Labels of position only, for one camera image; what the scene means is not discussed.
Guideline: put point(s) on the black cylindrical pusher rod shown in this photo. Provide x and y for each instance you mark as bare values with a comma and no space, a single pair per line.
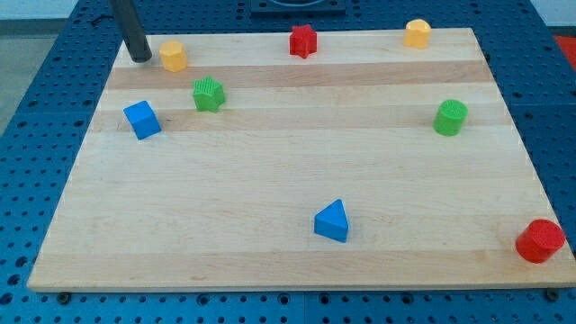
133,34

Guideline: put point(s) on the yellow hexagon block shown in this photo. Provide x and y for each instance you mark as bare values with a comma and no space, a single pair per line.
173,56

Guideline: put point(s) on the green star block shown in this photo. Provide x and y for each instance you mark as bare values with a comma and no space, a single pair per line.
208,94

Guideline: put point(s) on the red star block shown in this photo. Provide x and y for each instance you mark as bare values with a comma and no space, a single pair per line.
303,41

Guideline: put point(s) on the blue cube block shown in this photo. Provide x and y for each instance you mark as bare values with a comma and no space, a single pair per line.
142,119

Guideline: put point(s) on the wooden board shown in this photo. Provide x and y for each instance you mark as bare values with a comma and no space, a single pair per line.
225,201

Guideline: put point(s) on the blue triangle block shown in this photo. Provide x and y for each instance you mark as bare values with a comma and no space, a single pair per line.
331,222

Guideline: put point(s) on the green cylinder block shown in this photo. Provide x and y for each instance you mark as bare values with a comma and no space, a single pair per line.
450,117

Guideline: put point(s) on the red cylinder block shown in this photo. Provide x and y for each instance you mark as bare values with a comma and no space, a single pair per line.
540,240

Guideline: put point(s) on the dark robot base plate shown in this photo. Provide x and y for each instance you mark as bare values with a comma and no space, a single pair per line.
268,7

